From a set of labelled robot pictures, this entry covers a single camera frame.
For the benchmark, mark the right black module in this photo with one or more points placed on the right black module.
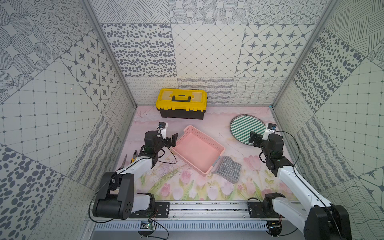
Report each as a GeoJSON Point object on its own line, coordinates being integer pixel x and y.
{"type": "Point", "coordinates": [274, 228]}

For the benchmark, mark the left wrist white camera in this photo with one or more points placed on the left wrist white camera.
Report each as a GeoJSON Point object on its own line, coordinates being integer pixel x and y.
{"type": "Point", "coordinates": [162, 129]}

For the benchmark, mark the aluminium mounting rail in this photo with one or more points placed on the aluminium mounting rail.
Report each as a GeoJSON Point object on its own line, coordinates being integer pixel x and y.
{"type": "Point", "coordinates": [208, 210]}

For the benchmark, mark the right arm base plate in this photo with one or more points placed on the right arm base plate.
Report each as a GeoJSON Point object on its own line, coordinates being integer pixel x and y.
{"type": "Point", "coordinates": [261, 210]}

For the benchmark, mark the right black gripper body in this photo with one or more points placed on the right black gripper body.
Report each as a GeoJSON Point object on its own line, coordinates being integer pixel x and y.
{"type": "Point", "coordinates": [258, 142]}

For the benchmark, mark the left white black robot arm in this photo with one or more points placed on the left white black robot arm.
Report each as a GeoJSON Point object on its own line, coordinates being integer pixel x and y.
{"type": "Point", "coordinates": [116, 197]}

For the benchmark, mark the yellow black toolbox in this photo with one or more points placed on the yellow black toolbox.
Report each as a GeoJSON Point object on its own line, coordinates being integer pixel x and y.
{"type": "Point", "coordinates": [182, 103]}

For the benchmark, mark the yellow handled pliers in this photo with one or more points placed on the yellow handled pliers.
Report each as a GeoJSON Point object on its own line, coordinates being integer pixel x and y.
{"type": "Point", "coordinates": [134, 157]}

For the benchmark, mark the green striped plate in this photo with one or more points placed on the green striped plate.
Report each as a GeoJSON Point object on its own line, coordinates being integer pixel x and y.
{"type": "Point", "coordinates": [241, 127]}

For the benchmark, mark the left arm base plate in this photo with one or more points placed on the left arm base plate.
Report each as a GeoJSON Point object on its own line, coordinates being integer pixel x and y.
{"type": "Point", "coordinates": [158, 210]}

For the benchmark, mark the pink plastic basket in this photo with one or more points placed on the pink plastic basket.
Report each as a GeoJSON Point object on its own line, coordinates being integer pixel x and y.
{"type": "Point", "coordinates": [198, 150]}

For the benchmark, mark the left circuit board module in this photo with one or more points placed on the left circuit board module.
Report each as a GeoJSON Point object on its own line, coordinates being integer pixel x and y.
{"type": "Point", "coordinates": [146, 229]}

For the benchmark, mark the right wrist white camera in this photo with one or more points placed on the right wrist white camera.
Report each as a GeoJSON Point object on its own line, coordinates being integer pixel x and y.
{"type": "Point", "coordinates": [271, 129]}

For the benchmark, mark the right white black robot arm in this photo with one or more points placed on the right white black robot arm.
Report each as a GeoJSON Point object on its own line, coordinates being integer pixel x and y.
{"type": "Point", "coordinates": [318, 218]}

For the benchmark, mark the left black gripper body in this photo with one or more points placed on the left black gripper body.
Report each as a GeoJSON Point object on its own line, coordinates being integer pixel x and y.
{"type": "Point", "coordinates": [168, 141]}

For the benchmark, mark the wrist white camera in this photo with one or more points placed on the wrist white camera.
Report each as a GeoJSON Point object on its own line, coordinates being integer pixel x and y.
{"type": "Point", "coordinates": [271, 129]}
{"type": "Point", "coordinates": [162, 129]}

